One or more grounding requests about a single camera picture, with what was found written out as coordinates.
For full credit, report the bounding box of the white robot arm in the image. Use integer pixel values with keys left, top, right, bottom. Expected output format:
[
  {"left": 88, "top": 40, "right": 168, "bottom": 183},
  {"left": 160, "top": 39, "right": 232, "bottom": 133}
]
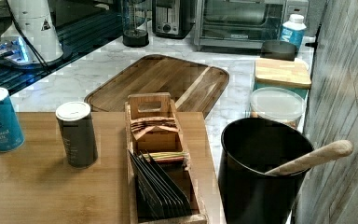
[{"left": 0, "top": 0, "right": 67, "bottom": 70}]

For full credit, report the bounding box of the dark grey spice shaker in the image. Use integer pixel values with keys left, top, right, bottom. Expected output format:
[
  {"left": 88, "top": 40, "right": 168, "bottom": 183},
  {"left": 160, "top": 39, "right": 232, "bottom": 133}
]
[{"left": 55, "top": 102, "right": 98, "bottom": 168}]

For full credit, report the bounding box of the walnut wooden tray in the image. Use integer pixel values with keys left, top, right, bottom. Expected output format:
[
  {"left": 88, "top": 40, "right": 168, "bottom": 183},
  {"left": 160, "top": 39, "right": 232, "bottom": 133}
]
[{"left": 85, "top": 54, "right": 229, "bottom": 116}]

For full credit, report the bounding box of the clear plastic lidded container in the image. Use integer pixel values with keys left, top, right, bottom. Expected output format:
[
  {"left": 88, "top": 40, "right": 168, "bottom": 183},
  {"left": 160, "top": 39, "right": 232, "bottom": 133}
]
[{"left": 250, "top": 87, "right": 306, "bottom": 129}]

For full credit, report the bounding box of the black utensil crock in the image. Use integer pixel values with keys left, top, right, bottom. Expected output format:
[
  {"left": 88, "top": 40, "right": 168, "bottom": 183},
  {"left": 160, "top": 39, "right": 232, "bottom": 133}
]
[{"left": 218, "top": 118, "right": 313, "bottom": 224}]

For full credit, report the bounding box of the silver toaster oven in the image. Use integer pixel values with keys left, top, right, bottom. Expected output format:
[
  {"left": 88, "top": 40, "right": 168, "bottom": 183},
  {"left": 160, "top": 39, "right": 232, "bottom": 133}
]
[{"left": 194, "top": 0, "right": 309, "bottom": 50}]

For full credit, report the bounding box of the blue salt shaker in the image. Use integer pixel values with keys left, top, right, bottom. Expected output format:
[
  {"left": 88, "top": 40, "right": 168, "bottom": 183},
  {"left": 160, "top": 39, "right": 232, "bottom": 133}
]
[{"left": 0, "top": 87, "right": 24, "bottom": 152}]

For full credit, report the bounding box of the wooden spoon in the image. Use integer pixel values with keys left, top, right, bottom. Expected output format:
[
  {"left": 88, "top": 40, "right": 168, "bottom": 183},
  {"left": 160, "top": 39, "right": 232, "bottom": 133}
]
[{"left": 266, "top": 140, "right": 353, "bottom": 175}]

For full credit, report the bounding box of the teal canister with bamboo lid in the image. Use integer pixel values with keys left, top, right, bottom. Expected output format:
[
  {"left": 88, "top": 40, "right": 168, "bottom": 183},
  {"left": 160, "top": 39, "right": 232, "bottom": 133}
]
[{"left": 254, "top": 58, "right": 311, "bottom": 99}]

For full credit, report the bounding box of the black two-slot toaster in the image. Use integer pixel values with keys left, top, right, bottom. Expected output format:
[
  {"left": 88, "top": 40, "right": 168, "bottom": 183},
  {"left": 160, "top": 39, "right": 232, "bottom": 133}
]
[{"left": 152, "top": 0, "right": 195, "bottom": 39}]

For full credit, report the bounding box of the dark grey mug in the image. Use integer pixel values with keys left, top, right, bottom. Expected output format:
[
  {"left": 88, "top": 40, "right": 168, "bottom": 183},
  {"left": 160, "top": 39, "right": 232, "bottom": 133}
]
[{"left": 260, "top": 40, "right": 297, "bottom": 61}]

